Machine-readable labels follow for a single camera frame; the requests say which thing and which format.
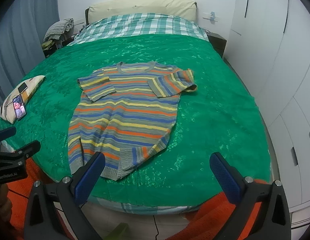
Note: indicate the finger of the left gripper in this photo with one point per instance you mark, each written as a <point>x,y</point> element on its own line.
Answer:
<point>21,154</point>
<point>7,133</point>

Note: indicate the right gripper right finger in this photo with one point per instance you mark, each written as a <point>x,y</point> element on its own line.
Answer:
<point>273,218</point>

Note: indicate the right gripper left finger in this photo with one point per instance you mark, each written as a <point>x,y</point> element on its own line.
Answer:
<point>41,220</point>

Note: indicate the striped knit sweater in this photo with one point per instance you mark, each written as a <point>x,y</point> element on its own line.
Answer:
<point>126,112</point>

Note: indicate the striped small pillow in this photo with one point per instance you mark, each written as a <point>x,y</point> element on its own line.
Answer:
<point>6,109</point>

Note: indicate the smartphone with lit screen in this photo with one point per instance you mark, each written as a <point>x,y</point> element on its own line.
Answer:
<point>19,108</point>

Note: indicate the dark smartphone on pillow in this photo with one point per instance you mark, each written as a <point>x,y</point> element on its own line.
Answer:
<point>22,87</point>

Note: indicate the orange blanket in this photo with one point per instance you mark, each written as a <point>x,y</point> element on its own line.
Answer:
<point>205,224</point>

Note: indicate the olive green cloth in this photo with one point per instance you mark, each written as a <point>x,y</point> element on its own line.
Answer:
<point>47,45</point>

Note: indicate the blue grey curtain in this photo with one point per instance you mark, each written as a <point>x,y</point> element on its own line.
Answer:
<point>22,31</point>

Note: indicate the grey checked cloth pile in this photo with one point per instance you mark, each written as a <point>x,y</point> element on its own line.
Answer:
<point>59,28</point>

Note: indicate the green white plaid sheet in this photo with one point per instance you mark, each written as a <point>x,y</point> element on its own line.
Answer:
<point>138,24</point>

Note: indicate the white wardrobe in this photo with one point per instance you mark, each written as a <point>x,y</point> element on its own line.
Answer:
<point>269,48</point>

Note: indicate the dark wooden nightstand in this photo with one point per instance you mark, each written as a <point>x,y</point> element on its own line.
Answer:
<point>217,41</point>

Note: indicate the cream padded headboard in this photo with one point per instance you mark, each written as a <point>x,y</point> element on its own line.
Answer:
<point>183,8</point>

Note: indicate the wall socket with blue plug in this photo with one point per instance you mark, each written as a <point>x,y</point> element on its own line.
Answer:
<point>210,17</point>

